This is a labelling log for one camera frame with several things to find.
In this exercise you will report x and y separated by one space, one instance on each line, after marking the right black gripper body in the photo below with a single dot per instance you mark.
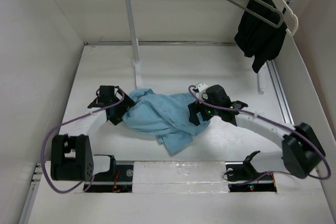
206 110

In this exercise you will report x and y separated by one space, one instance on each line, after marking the light blue trousers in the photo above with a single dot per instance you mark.
164 116

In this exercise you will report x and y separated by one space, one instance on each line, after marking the white plastic hanger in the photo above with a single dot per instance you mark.
290 18

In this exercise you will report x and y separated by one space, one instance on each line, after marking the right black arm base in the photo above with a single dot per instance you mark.
243 178

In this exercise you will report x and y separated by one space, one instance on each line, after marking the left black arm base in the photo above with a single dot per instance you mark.
119 182

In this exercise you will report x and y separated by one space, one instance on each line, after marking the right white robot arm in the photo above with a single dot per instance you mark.
301 151

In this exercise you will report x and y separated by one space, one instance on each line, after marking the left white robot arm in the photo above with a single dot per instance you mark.
71 155

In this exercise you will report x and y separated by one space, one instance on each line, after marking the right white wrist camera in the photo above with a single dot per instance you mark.
200 91

